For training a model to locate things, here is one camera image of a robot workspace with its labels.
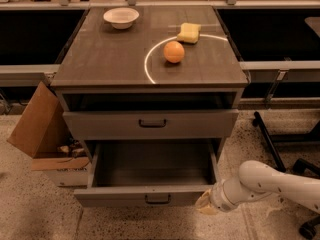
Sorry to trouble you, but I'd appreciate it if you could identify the grey drawer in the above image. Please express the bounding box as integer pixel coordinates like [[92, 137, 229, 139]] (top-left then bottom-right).
[[63, 109, 238, 140], [75, 139, 220, 207]]

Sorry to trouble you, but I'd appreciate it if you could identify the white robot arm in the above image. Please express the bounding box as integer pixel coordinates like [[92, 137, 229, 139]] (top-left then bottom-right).
[[195, 160, 320, 215]]

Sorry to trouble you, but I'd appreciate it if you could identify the grey top drawer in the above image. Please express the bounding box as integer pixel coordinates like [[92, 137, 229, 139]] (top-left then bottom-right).
[[63, 109, 238, 140]]

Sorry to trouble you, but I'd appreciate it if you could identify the grey drawer cabinet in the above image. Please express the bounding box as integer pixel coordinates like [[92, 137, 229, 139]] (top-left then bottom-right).
[[52, 6, 248, 154]]

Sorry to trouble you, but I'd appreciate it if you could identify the black stand leg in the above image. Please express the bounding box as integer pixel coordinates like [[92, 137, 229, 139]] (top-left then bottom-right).
[[252, 112, 286, 172]]

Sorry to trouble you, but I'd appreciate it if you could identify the black chair base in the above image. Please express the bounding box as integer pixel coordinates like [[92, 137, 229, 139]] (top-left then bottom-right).
[[293, 158, 320, 240]]

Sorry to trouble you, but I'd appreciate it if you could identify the orange ball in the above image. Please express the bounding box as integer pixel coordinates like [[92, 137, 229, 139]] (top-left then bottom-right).
[[163, 41, 185, 63]]

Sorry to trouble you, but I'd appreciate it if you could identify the yellow sponge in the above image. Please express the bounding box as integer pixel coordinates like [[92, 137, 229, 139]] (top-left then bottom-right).
[[177, 23, 201, 44]]

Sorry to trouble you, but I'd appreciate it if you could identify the brown cardboard box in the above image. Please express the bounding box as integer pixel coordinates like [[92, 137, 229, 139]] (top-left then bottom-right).
[[7, 82, 91, 187]]

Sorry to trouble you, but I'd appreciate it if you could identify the white bowl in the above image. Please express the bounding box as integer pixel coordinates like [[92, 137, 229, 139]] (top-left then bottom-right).
[[103, 8, 139, 30]]

